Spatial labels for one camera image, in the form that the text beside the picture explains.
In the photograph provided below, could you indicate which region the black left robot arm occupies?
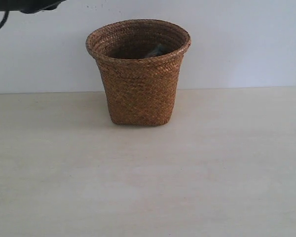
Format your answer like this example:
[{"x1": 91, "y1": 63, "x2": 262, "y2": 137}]
[{"x1": 0, "y1": 0, "x2": 65, "y2": 14}]

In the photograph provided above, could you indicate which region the brown woven basket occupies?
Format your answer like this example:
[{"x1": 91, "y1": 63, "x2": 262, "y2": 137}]
[{"x1": 85, "y1": 19, "x2": 191, "y2": 126}]

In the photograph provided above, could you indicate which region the clear plastic water bottle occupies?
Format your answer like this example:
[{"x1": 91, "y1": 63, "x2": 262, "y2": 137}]
[{"x1": 145, "y1": 44, "x2": 168, "y2": 58}]

